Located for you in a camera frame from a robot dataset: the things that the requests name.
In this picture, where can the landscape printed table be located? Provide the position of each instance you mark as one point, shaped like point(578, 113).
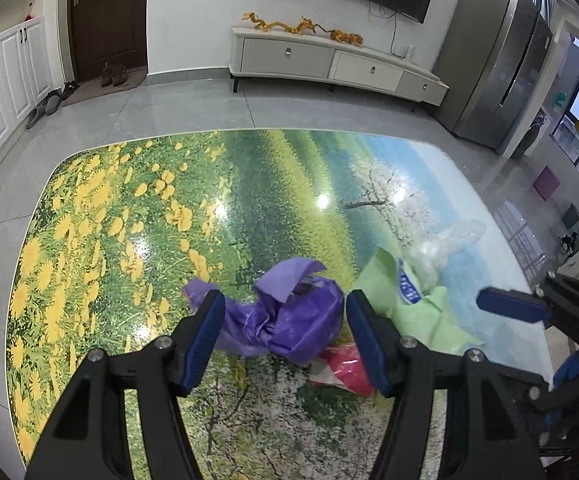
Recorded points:
point(144, 200)

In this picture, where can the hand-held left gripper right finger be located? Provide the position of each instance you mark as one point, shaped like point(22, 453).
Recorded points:
point(367, 340)

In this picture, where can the small grey bin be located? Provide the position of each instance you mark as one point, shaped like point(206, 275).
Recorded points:
point(571, 215)

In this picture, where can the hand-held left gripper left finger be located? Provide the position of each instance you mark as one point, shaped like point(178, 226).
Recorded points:
point(202, 345)

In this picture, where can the golden tiger ornament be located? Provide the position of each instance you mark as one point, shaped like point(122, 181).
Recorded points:
point(344, 36)

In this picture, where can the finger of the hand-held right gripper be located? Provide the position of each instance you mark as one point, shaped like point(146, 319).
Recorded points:
point(569, 370)
point(509, 305)

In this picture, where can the purple paper wrapper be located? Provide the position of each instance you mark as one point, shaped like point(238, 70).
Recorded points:
point(289, 275)

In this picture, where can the white television stand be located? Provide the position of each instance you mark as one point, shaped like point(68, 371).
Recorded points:
point(289, 55)

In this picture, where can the grey slippers pair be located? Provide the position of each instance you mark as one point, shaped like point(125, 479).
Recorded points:
point(42, 112)

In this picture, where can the white router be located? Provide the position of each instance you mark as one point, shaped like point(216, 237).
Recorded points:
point(409, 52)

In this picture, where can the golden dragon ornament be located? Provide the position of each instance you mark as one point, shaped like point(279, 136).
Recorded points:
point(259, 22)
point(302, 26)

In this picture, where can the dark slipper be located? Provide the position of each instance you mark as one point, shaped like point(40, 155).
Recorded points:
point(68, 91)

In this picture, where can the pink red packet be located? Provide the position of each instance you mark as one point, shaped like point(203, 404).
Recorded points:
point(349, 367)

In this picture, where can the purple plastic bag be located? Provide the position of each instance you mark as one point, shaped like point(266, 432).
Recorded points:
point(294, 330)

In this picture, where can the green packet with blue label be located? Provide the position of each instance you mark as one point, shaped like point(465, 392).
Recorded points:
point(439, 320)

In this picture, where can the dark brown door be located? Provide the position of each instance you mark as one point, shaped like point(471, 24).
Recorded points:
point(109, 20)

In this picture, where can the grey double door fridge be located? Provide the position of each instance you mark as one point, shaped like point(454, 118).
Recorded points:
point(494, 60)

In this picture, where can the brown doormat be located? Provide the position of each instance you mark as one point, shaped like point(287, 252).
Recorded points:
point(89, 91)

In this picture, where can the clear plastic bag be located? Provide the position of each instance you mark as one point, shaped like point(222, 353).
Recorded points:
point(434, 255)

